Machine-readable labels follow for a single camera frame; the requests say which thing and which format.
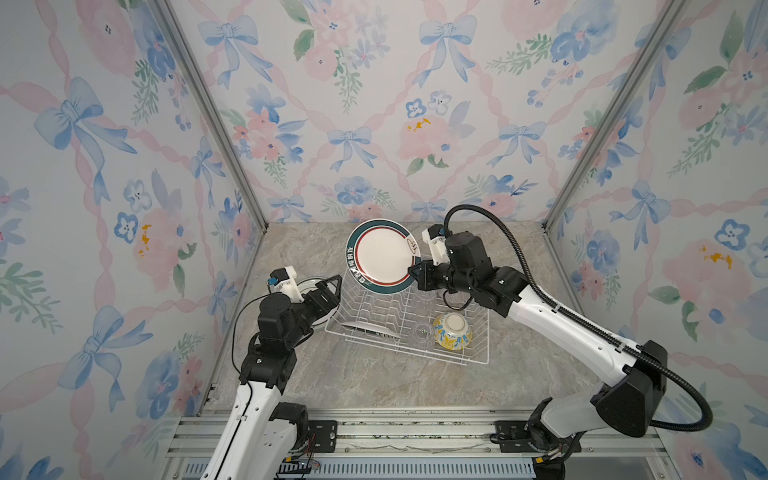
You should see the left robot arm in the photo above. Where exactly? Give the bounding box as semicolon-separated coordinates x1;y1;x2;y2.
202;267;342;479

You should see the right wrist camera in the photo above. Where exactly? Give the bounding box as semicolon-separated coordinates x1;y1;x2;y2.
422;224;450;265

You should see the black corrugated cable conduit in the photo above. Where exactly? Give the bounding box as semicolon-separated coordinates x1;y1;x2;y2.
443;203;714;433

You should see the white wire dish rack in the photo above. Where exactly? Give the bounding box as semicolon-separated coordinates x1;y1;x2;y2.
325;273;490;365

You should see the yellow blue patterned bowl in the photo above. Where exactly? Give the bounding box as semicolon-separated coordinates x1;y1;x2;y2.
433;312;473;351

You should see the right corner aluminium profile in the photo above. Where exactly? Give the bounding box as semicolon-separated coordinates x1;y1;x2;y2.
542;0;690;234

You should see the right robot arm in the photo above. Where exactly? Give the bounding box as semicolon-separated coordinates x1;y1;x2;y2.
409;225;666;452

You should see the left corner aluminium profile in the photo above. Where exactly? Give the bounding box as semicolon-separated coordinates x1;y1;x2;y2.
148;0;268;234

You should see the thin black left cable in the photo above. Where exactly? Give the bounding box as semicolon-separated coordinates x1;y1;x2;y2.
230;293;271;376

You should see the white plate dark rim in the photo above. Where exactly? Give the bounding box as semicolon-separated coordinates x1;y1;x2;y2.
297;277;325;297

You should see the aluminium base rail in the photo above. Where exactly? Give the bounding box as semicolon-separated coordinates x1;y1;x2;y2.
161;407;679;480

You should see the corner aluminium profile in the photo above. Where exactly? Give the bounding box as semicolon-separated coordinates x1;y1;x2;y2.
542;0;690;234
148;0;268;234

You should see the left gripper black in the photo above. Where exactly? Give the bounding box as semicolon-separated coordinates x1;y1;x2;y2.
283;274;339;353

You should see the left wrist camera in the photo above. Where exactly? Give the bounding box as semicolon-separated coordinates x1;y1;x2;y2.
267;266;303;303

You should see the green red rimmed plate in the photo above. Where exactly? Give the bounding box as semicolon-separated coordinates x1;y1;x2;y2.
345;219;421;295

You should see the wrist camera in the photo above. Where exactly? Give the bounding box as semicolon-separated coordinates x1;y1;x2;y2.
267;266;303;303
422;224;450;265

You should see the clear glass front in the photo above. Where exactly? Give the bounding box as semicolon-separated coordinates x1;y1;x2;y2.
413;322;434;343

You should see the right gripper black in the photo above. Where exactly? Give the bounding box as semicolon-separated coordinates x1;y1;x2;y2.
406;260;476;299

